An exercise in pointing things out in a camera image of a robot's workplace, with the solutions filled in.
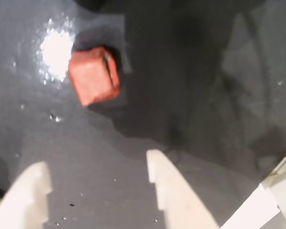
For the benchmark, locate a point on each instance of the red cube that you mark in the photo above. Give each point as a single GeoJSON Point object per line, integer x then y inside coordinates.
{"type": "Point", "coordinates": [93, 78]}

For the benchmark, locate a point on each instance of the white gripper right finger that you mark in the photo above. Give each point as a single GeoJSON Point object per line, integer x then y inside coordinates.
{"type": "Point", "coordinates": [178, 198]}

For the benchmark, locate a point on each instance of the dark grey table mat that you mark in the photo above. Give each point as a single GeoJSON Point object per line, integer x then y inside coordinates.
{"type": "Point", "coordinates": [171, 95]}

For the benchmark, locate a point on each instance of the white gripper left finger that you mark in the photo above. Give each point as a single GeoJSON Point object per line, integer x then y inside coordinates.
{"type": "Point", "coordinates": [23, 200]}

